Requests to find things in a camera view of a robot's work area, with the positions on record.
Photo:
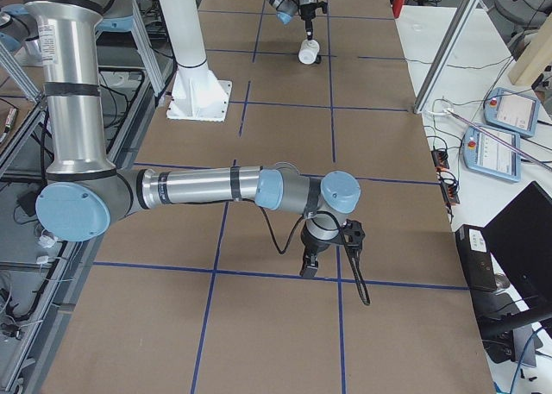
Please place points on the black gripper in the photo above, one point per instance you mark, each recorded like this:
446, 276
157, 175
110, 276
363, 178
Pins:
312, 245
308, 10

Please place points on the white smiley mug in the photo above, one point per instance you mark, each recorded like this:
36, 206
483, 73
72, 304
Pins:
308, 53

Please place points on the silver reacher stick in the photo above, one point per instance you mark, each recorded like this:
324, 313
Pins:
482, 130

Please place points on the orange connector block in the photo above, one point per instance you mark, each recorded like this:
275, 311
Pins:
450, 192
440, 158

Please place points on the black computer box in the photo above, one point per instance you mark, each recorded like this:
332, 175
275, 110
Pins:
475, 258

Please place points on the black monitor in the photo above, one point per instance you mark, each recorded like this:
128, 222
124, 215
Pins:
519, 238

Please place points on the near teach pendant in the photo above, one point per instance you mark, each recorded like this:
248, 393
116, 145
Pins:
482, 154

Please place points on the teach pendant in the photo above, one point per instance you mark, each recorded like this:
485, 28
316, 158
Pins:
512, 110
482, 154

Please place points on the far teach pendant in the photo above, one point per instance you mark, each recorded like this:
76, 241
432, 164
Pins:
512, 110

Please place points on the wooden beam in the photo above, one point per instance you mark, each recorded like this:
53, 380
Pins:
534, 59

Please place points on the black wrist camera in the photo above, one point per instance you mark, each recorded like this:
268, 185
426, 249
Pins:
323, 6
353, 236

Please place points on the white pedestal column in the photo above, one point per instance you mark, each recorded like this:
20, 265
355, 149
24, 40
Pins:
197, 94

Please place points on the aluminium frame post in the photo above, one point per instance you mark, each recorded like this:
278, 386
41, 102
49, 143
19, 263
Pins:
452, 35

